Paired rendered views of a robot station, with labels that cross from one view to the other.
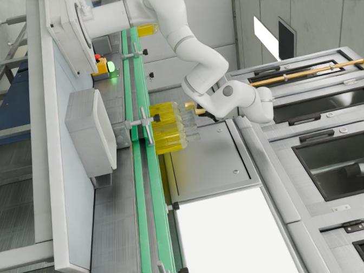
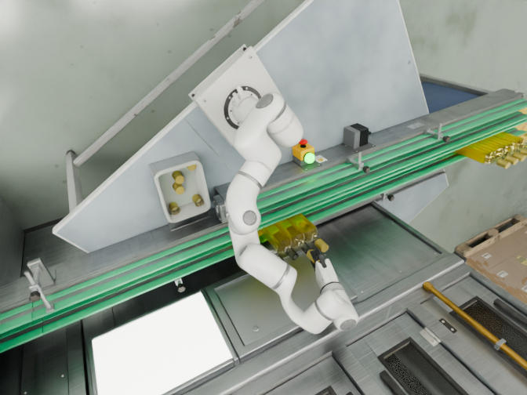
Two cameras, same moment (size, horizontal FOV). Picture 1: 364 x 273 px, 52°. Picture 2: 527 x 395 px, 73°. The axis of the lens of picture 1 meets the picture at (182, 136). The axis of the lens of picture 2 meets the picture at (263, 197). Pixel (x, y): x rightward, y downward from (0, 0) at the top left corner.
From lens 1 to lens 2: 1.25 m
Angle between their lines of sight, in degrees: 54
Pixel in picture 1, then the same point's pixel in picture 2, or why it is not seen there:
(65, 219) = (78, 212)
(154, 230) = (124, 275)
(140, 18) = not seen: hidden behind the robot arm
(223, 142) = (304, 303)
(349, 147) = not seen: outside the picture
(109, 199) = (156, 235)
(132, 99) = (271, 194)
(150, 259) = (95, 282)
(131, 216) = (134, 255)
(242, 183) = (235, 338)
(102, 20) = (241, 112)
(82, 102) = (175, 161)
